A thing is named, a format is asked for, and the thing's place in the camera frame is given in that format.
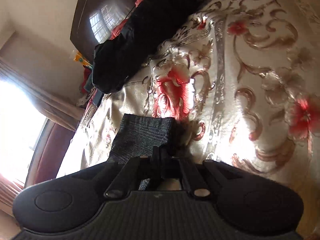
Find dark brown glossy headboard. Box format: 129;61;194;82
70;0;140;56

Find teal cloth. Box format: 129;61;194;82
80;79;97;93

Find dark grey checked pants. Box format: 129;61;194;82
109;113;176;191

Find beige curtain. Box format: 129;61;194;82
0;175;26;216
0;55;86;132

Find floral satin bedspread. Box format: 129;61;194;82
56;0;320;205

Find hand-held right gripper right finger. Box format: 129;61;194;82
166;146;240;200

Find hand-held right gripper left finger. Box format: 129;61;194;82
75;146;165;200

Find yellow printed packet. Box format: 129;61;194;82
72;51;91;68

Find black jacket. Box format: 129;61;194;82
92;0;201;94

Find bright window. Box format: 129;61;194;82
0;80;48;181

